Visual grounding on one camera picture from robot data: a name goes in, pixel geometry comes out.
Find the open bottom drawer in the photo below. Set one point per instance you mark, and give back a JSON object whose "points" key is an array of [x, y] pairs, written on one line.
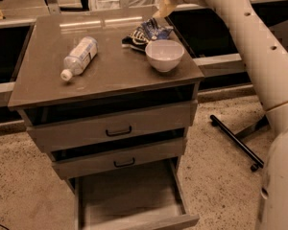
{"points": [[143, 197]]}

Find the top drawer with handle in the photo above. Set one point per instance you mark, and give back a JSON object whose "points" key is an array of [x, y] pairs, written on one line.
{"points": [[89, 131]]}

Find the black side table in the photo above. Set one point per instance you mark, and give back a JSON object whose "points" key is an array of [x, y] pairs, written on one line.
{"points": [[281, 32]]}

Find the grey drawer cabinet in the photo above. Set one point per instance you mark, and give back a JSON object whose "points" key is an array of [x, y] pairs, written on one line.
{"points": [[116, 80]]}

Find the drawer with handle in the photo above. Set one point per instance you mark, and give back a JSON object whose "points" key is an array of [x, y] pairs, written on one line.
{"points": [[89, 131], [120, 158]]}

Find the white ceramic bowl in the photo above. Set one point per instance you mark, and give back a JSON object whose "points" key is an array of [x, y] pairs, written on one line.
{"points": [[164, 55]]}

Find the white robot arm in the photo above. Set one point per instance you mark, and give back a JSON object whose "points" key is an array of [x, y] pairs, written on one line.
{"points": [[267, 66]]}

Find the middle drawer with handle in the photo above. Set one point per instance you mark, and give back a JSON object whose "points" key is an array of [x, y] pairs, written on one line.
{"points": [[120, 158]]}

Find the clear plastic water bottle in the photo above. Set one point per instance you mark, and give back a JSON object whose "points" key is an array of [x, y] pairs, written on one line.
{"points": [[79, 58]]}

